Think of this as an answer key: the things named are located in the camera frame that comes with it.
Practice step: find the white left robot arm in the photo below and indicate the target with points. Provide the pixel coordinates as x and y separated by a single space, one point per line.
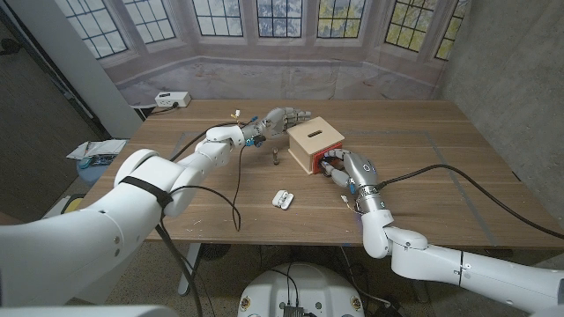
141 185

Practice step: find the white power strip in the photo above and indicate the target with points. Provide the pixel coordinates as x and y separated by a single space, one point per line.
172 99

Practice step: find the yellow black floor object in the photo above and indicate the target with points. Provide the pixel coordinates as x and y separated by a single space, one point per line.
75 203

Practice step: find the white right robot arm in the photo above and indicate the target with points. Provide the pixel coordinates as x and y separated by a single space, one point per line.
440 260

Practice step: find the blue round stool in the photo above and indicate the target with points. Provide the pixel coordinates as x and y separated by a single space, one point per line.
90 174

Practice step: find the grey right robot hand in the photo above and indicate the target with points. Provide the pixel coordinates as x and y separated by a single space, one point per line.
357 169

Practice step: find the printed window backdrop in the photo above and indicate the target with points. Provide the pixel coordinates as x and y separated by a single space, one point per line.
273 75

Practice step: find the stack of papers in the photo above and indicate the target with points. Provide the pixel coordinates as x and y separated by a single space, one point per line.
99 147

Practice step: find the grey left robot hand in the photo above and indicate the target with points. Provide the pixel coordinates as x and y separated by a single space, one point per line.
277 121

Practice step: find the white airpods case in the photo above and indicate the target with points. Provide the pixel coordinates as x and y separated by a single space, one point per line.
283 199

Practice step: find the wooden box with slot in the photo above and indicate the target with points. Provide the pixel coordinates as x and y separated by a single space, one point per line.
310 138

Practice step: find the grey table leg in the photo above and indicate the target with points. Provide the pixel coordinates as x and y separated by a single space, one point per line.
191 268
420 292

